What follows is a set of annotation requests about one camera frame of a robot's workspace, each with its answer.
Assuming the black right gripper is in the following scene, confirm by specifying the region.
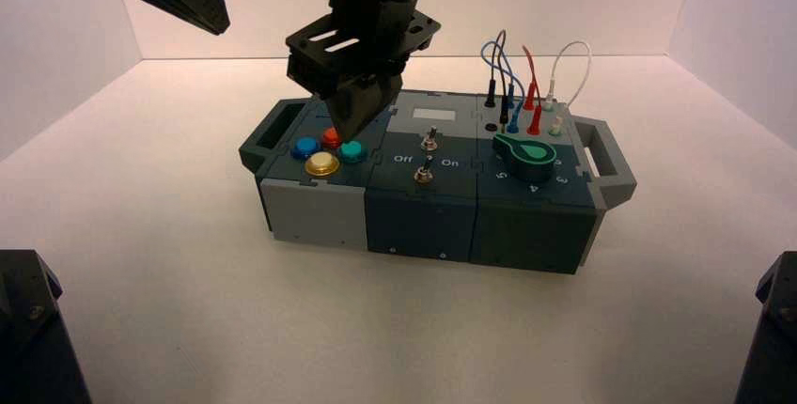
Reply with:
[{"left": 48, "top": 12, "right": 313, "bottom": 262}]
[{"left": 286, "top": 0, "right": 442, "bottom": 141}]

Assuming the green push button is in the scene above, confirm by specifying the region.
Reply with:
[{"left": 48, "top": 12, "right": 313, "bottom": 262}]
[{"left": 336, "top": 140, "right": 368, "bottom": 165}]

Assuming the blue push button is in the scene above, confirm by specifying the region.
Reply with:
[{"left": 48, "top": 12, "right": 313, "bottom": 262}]
[{"left": 290, "top": 136, "right": 323, "bottom": 162}]

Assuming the yellow push button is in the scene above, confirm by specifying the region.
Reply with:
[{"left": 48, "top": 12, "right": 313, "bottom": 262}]
[{"left": 304, "top": 151, "right": 341, "bottom": 179}]

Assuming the small grey display screen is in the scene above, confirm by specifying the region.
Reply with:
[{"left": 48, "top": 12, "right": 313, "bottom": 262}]
[{"left": 411, "top": 107, "right": 457, "bottom": 121}]

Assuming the grey and teal control box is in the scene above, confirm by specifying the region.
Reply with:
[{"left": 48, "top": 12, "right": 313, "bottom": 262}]
[{"left": 238, "top": 86, "right": 637, "bottom": 276}]

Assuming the green rotary selector knob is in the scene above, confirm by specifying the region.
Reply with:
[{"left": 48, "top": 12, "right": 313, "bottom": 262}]
[{"left": 492, "top": 134, "right": 558, "bottom": 183}]

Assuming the black jumper cable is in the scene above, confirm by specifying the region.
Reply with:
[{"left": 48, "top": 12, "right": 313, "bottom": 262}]
[{"left": 484, "top": 28, "right": 510, "bottom": 126}]

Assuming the blue jumper cable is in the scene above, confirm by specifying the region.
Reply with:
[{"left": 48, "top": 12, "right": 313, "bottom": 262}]
[{"left": 479, "top": 39, "right": 524, "bottom": 134}]

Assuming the red jumper cable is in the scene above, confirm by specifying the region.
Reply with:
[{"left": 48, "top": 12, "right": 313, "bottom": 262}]
[{"left": 521, "top": 44, "right": 543, "bottom": 136}]

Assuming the white jumper cable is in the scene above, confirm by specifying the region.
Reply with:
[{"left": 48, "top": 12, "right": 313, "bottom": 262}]
[{"left": 542, "top": 40, "right": 593, "bottom": 138}]

